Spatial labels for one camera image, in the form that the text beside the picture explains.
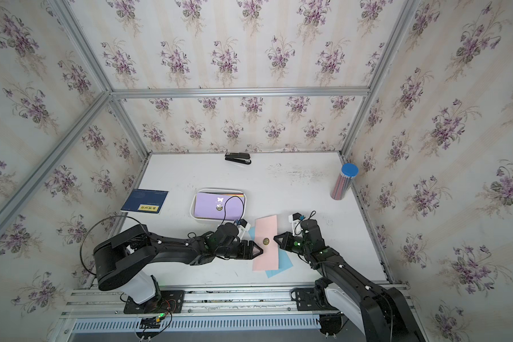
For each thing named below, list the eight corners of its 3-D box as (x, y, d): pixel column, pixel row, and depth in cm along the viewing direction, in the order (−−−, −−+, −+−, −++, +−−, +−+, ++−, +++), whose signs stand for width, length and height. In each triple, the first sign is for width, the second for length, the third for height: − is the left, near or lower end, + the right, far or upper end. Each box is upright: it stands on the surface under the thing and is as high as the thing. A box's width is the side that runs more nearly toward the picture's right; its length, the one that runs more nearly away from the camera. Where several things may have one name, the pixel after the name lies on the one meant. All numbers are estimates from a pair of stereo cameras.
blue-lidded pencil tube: (331, 200, 103) (344, 174, 88) (328, 189, 107) (340, 163, 92) (346, 200, 103) (361, 174, 88) (342, 189, 107) (357, 163, 92)
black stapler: (224, 160, 118) (223, 157, 116) (227, 153, 122) (227, 149, 120) (250, 164, 116) (250, 161, 114) (252, 157, 120) (252, 153, 118)
